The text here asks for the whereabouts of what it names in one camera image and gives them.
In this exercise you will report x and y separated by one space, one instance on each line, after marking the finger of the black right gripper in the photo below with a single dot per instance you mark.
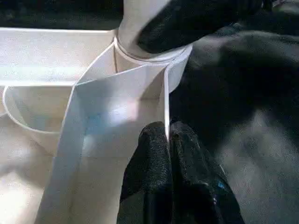
187 23

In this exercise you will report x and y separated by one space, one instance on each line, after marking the white plastic table leg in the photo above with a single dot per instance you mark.
133 23

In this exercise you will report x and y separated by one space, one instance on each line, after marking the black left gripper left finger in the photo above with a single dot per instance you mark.
149 177

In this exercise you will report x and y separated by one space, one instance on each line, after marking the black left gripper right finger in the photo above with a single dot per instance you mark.
198 177

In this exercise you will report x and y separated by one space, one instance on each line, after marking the white plastic table top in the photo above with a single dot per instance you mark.
70 105

